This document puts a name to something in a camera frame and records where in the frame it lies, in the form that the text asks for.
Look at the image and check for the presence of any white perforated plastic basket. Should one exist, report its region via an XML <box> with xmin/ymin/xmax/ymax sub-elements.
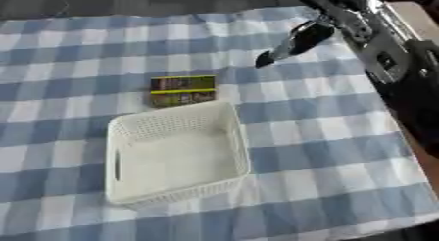
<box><xmin>103</xmin><ymin>99</ymin><xmax>253</xmax><ymax>207</ymax></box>

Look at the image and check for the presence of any dark box with yellow stripes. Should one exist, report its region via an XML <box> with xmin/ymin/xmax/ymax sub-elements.
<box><xmin>149</xmin><ymin>74</ymin><xmax>220</xmax><ymax>109</ymax></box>

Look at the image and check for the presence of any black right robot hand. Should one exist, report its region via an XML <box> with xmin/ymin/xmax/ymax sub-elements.
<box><xmin>254</xmin><ymin>0</ymin><xmax>374</xmax><ymax>69</ymax></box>

